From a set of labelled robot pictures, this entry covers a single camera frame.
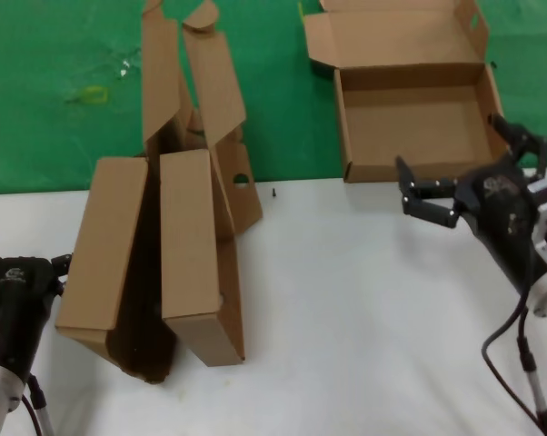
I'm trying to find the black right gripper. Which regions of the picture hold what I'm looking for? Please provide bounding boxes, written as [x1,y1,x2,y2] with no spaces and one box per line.
[394,112,547,292]

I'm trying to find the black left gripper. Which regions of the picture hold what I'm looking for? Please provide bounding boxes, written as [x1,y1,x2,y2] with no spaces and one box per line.
[0,221,74,379]

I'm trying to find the brown cardboard mailer box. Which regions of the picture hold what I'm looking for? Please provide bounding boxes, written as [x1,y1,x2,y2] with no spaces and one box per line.
[54,0,186,386]
[159,0,264,368]
[302,0,505,185]

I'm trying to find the green table cloth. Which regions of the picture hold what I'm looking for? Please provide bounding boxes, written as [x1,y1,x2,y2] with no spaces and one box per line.
[0,0,547,197]

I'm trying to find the thin black cable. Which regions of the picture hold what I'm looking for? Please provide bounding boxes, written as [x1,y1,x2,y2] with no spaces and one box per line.
[481,292,545,428]
[20,393,44,436]

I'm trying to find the black cable with silver connector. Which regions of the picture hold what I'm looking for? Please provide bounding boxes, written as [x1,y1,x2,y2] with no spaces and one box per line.
[517,308,547,436]
[26,371,57,436]

